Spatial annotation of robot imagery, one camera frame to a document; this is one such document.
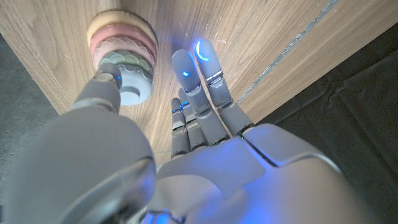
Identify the grey toy disc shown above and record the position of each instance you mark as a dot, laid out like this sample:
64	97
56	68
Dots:
135	85

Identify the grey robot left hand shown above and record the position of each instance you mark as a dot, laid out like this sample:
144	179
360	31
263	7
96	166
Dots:
192	174

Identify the green toy disc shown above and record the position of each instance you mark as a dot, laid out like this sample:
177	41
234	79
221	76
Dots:
130	60

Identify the orange toy disc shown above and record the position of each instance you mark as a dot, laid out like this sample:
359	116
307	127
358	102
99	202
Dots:
121	21

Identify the coral red toy disc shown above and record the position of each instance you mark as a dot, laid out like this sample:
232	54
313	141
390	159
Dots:
121	34

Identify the dusty pink toy disc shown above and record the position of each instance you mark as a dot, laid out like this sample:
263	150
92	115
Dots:
124	48

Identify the black backdrop curtain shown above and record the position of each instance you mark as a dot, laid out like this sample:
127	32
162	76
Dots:
351	109

